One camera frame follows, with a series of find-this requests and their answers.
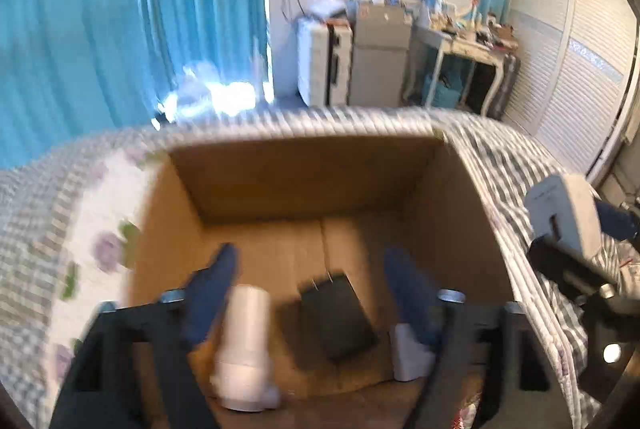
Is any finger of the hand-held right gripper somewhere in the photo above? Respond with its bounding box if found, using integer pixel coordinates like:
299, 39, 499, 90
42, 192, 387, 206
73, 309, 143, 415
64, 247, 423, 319
597, 202, 640, 241
527, 236, 640, 312

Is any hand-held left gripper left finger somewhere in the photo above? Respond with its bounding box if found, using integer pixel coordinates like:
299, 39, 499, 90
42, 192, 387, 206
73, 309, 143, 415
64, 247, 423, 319
50, 243, 240, 429

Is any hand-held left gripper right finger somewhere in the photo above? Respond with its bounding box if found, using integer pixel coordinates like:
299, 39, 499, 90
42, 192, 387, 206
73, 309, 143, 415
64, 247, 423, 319
382, 246, 576, 429

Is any white power adapter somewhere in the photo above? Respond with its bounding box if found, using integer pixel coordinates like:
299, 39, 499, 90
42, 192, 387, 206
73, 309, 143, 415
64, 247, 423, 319
525, 174, 603, 262

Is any small white block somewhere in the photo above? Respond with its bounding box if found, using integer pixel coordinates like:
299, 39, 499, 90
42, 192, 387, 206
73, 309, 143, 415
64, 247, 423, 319
390, 323, 436, 382

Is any white plastic bottle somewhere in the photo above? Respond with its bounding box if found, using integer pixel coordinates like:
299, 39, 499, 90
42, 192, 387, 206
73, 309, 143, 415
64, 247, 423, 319
210, 284, 281, 412

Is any black rectangular box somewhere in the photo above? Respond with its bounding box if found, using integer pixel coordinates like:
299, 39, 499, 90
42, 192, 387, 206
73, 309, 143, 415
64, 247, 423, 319
277, 271, 381, 365

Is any cardboard box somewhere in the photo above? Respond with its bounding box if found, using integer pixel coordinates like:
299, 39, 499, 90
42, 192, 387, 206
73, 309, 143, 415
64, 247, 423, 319
125, 134, 518, 429

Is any checked floral blanket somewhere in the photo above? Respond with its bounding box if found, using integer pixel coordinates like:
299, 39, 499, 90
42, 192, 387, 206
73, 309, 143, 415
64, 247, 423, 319
0, 104, 640, 429

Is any white louvred wardrobe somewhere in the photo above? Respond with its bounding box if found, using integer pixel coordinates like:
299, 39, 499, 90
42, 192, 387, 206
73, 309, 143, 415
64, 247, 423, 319
500, 0, 640, 182

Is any clear plastic bag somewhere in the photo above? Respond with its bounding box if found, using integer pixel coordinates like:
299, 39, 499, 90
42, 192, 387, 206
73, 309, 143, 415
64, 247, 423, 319
152, 62, 263, 126

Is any teal bag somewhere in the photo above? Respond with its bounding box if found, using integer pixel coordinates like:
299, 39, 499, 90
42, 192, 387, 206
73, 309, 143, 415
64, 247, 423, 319
425, 73, 463, 108

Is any white and black cabinet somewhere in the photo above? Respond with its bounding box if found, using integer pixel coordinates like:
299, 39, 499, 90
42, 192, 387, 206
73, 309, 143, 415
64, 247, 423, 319
327, 22, 354, 106

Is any grey mini fridge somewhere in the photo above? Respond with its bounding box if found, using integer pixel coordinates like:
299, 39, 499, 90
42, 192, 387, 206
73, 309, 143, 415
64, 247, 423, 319
348, 4, 413, 107

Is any white dressing table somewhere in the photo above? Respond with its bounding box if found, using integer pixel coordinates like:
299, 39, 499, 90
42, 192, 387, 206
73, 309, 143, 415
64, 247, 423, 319
412, 20, 521, 115

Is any white suitcase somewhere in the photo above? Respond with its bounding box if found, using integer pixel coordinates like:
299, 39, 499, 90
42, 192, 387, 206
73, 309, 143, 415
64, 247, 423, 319
297, 16, 331, 107

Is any wide blue curtain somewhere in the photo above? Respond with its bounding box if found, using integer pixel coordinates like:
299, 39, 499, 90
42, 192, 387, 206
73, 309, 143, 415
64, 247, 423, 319
0, 0, 271, 170

